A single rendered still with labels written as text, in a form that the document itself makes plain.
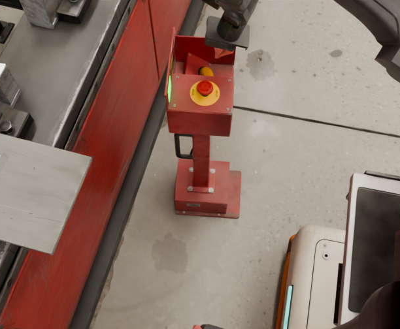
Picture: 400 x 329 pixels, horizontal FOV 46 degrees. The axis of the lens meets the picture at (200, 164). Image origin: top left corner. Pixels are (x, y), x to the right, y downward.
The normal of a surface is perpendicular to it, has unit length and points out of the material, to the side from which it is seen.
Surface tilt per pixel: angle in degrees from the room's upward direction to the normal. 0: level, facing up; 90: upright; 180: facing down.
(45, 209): 0
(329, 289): 0
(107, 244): 0
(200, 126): 90
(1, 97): 90
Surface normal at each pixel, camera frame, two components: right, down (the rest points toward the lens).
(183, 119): -0.07, 0.90
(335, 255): 0.00, -0.42
